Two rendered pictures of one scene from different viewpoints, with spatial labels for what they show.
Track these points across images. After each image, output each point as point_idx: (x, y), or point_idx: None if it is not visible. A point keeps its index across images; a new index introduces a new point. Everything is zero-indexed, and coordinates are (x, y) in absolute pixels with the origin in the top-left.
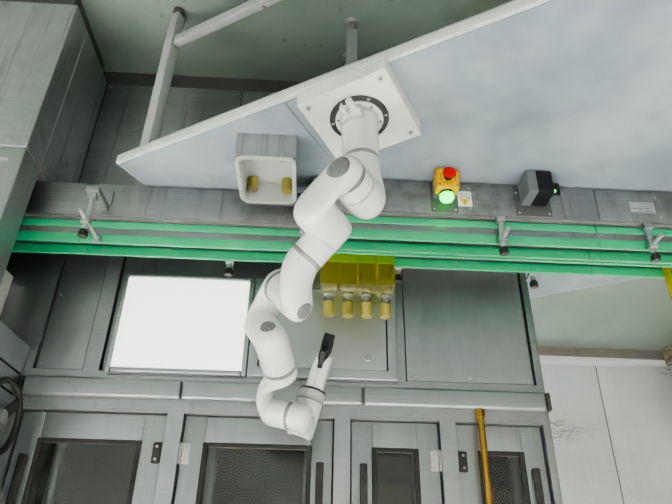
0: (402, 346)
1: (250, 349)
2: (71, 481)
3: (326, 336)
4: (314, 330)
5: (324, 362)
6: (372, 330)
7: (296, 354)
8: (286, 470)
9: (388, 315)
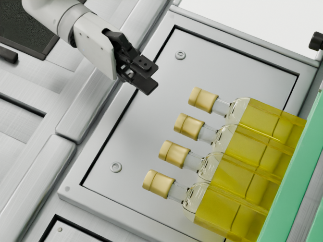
0: (112, 237)
1: (203, 25)
2: None
3: (150, 63)
4: (196, 113)
5: (107, 38)
6: (157, 195)
7: (170, 76)
8: (32, 25)
9: (145, 177)
